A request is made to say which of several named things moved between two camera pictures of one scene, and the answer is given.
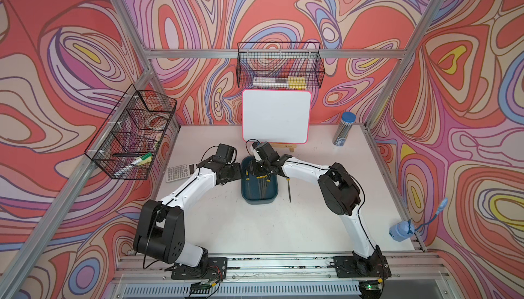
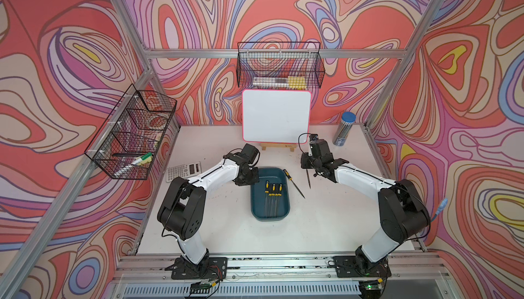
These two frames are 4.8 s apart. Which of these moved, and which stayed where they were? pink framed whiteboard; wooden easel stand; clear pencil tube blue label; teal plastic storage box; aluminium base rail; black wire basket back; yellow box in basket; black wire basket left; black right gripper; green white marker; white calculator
Moved: teal plastic storage box; black right gripper
Stayed: aluminium base rail; black wire basket back; green white marker; pink framed whiteboard; yellow box in basket; white calculator; black wire basket left; wooden easel stand; clear pencil tube blue label
